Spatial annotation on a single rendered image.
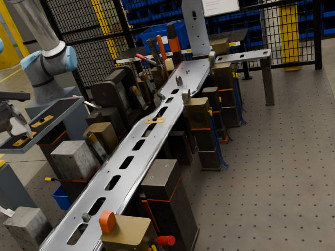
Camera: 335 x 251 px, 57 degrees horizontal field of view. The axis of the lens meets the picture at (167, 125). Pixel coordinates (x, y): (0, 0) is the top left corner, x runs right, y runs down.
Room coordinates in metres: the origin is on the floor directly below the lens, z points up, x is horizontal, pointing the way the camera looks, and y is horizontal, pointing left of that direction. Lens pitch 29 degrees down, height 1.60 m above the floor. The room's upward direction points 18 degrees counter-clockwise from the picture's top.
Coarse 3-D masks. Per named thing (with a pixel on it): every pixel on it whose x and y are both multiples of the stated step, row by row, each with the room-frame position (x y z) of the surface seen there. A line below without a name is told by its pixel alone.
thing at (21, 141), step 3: (33, 132) 1.04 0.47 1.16; (36, 132) 1.03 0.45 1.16; (24, 135) 1.01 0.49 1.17; (27, 135) 1.03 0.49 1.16; (33, 135) 1.02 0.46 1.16; (21, 138) 1.00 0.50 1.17; (24, 138) 1.00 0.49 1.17; (27, 138) 1.00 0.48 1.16; (18, 141) 1.00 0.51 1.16; (21, 141) 0.99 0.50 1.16; (24, 141) 0.98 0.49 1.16; (15, 144) 0.98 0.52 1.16; (18, 144) 0.97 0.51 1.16; (21, 144) 0.97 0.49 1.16
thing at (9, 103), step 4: (0, 100) 0.99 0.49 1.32; (4, 100) 1.00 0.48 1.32; (8, 100) 0.99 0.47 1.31; (0, 104) 0.98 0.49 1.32; (4, 104) 0.97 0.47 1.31; (8, 104) 0.98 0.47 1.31; (12, 104) 0.99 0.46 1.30; (0, 108) 0.96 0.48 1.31; (4, 108) 0.97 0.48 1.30; (8, 108) 0.98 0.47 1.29; (0, 112) 0.96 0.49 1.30; (4, 112) 0.97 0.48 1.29; (8, 112) 0.98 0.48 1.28; (0, 116) 0.95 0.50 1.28; (4, 116) 0.96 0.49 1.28; (8, 116) 0.97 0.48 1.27; (12, 116) 0.99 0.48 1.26; (0, 120) 0.96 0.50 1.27; (4, 120) 0.95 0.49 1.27; (0, 124) 0.94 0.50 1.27
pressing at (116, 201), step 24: (192, 72) 1.55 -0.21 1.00; (168, 96) 1.35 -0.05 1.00; (192, 96) 1.29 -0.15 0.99; (144, 120) 1.19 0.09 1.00; (168, 120) 1.12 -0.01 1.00; (120, 144) 1.04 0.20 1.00; (144, 144) 0.99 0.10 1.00; (144, 168) 0.85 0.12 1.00; (96, 192) 0.80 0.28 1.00; (120, 192) 0.76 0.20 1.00; (72, 216) 0.72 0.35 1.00; (96, 216) 0.69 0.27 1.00; (48, 240) 0.66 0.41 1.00; (96, 240) 0.60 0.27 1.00
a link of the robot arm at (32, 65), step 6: (30, 54) 1.62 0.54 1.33; (36, 54) 1.54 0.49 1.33; (24, 60) 1.53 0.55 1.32; (30, 60) 1.52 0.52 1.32; (36, 60) 1.53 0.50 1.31; (42, 60) 1.52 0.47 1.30; (24, 66) 1.53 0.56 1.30; (30, 66) 1.52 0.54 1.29; (36, 66) 1.52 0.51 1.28; (42, 66) 1.51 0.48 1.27; (30, 72) 1.52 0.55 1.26; (36, 72) 1.52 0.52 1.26; (42, 72) 1.51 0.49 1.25; (30, 78) 1.53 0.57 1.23; (36, 78) 1.52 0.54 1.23; (42, 78) 1.52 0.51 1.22; (48, 78) 1.54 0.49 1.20; (36, 84) 1.52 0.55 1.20
